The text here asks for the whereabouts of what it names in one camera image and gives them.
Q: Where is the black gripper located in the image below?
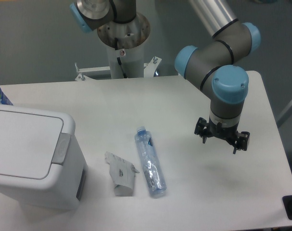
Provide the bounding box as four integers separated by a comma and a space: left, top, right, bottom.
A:
194, 117, 250, 154

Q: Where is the white push-lid trash can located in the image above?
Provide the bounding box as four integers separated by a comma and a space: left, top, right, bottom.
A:
0, 104, 88, 210

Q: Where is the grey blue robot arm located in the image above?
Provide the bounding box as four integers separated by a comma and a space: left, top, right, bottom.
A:
70, 0, 261, 151

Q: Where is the clear crushed plastic bottle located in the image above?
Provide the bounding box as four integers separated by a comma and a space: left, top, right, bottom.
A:
134, 126, 167, 198

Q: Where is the crumpled white paper carton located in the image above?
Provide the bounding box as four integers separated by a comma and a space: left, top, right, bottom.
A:
104, 152, 140, 196

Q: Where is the white pedestal base frame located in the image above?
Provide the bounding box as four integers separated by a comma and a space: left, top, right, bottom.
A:
75, 56, 162, 81

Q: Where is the black pedestal cable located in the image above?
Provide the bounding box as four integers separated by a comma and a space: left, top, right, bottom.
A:
114, 37, 127, 78

